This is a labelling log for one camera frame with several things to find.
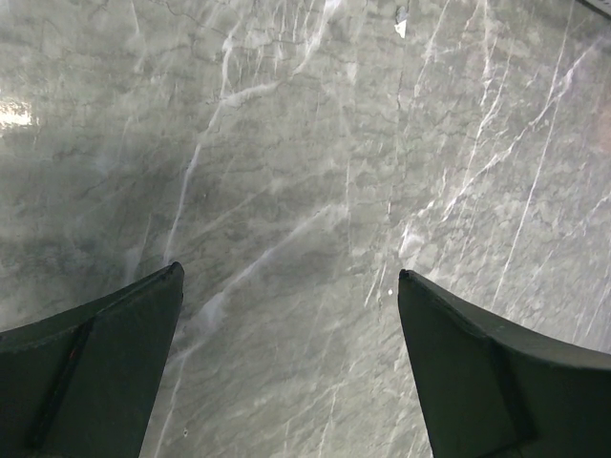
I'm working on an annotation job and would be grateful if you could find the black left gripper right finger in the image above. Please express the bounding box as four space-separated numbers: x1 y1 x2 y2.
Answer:
398 270 610 457

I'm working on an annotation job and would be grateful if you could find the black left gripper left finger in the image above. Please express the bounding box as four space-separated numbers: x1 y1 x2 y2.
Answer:
1 262 184 457

